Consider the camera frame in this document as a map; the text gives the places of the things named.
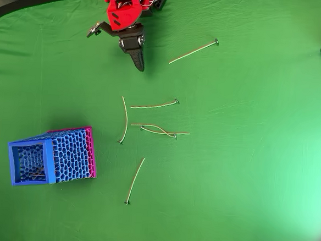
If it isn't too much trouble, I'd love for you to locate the blue and magenta mesh basket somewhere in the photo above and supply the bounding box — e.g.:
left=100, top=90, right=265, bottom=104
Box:
left=4, top=120, right=101, bottom=193

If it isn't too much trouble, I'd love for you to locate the green cloth with black rim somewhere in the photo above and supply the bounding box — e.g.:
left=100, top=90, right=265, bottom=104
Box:
left=0, top=0, right=321, bottom=241

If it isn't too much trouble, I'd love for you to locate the black gripper camera mount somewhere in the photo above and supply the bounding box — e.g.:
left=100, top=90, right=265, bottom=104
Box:
left=86, top=20, right=113, bottom=39

